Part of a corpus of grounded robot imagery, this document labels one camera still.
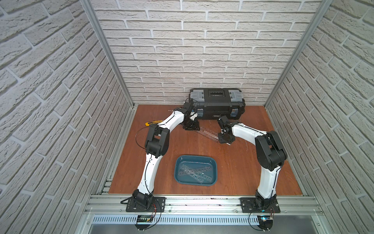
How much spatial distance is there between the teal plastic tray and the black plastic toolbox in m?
0.29

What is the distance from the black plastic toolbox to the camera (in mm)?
997

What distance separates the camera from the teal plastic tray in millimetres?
828
